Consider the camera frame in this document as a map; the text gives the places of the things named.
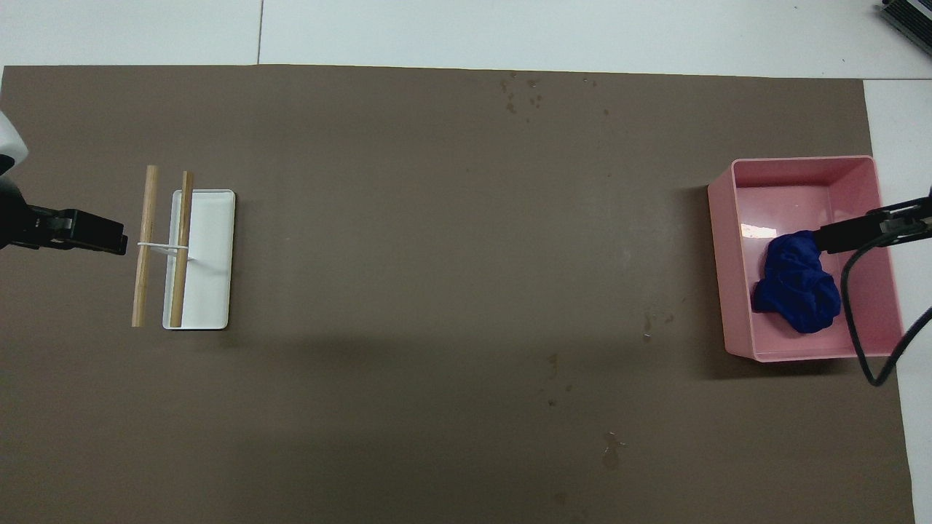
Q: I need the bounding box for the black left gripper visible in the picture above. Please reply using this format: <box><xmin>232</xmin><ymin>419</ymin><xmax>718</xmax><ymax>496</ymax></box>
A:
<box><xmin>0</xmin><ymin>175</ymin><xmax>129</xmax><ymax>255</ymax></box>

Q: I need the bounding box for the blue cloth towel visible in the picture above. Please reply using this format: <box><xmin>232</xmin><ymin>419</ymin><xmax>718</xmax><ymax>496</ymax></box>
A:
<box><xmin>751</xmin><ymin>230</ymin><xmax>842</xmax><ymax>334</ymax></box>

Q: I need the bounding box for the wooden towel rack rod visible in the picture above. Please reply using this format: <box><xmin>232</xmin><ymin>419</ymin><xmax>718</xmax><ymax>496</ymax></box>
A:
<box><xmin>132</xmin><ymin>165</ymin><xmax>159</xmax><ymax>328</ymax></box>
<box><xmin>169</xmin><ymin>171</ymin><xmax>194</xmax><ymax>328</ymax></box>

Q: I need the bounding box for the white towel rack base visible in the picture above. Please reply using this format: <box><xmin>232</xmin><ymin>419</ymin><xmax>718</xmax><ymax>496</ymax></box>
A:
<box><xmin>162</xmin><ymin>189</ymin><xmax>237</xmax><ymax>330</ymax></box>

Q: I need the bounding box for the pink plastic bin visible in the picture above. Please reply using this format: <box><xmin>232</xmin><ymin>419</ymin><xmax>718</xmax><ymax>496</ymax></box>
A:
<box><xmin>707</xmin><ymin>155</ymin><xmax>906</xmax><ymax>363</ymax></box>

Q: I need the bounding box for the dark ribbed device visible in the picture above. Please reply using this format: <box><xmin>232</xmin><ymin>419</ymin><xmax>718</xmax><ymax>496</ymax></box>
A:
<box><xmin>876</xmin><ymin>0</ymin><xmax>932</xmax><ymax>57</ymax></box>

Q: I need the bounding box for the brown table mat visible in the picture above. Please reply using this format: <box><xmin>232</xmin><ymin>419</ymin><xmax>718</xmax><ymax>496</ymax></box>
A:
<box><xmin>0</xmin><ymin>64</ymin><xmax>917</xmax><ymax>524</ymax></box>

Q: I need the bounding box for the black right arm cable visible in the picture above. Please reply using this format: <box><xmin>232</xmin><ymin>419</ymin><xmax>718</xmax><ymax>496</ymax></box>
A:
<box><xmin>840</xmin><ymin>233</ymin><xmax>932</xmax><ymax>386</ymax></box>

